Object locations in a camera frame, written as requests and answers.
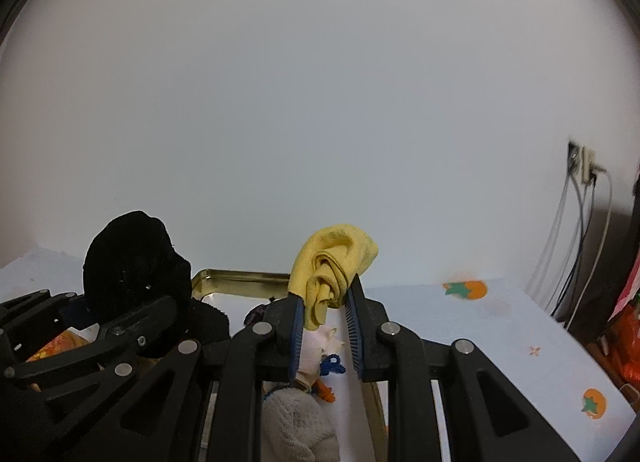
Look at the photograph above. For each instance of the pale pink sock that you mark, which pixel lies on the pale pink sock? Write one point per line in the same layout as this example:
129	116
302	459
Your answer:
320	339

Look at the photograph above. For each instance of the rectangular gold tin box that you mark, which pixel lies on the rectangular gold tin box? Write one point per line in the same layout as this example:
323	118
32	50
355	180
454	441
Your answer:
240	284

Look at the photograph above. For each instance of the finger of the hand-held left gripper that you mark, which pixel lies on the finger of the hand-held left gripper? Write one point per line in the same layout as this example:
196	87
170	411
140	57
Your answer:
40	309
135	329

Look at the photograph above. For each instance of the red orange plastic bag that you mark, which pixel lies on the red orange plastic bag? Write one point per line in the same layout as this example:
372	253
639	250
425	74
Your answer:
627	337

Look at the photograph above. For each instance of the white wall socket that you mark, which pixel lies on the white wall socket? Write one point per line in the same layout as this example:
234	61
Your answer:
584	162

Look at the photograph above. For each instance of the dark purple fuzzy sock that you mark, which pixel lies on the dark purple fuzzy sock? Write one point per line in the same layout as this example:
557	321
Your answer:
256	314

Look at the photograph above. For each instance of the white fruit-print tablecloth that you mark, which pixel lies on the white fruit-print tablecloth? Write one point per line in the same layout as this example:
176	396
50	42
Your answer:
475	332

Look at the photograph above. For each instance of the dark cabinet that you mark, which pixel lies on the dark cabinet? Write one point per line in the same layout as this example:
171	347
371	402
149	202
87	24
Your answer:
617	252

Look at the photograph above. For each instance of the round gold tin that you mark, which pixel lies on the round gold tin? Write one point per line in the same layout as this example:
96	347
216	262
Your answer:
62	344

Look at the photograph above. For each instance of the white knitted sock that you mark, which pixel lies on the white knitted sock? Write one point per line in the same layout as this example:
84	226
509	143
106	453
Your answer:
300	427

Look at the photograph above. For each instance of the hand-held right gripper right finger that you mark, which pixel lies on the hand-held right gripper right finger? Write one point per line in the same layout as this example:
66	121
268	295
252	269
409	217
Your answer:
354	337

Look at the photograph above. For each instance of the yellow cloth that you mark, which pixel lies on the yellow cloth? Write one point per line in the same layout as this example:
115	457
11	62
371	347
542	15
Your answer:
330	262

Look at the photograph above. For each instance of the black fuzzy cloth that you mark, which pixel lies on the black fuzzy cloth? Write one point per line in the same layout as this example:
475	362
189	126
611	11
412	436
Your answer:
130	262

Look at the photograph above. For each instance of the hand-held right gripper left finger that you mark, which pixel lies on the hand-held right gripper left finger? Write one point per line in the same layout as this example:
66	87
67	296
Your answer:
298	342

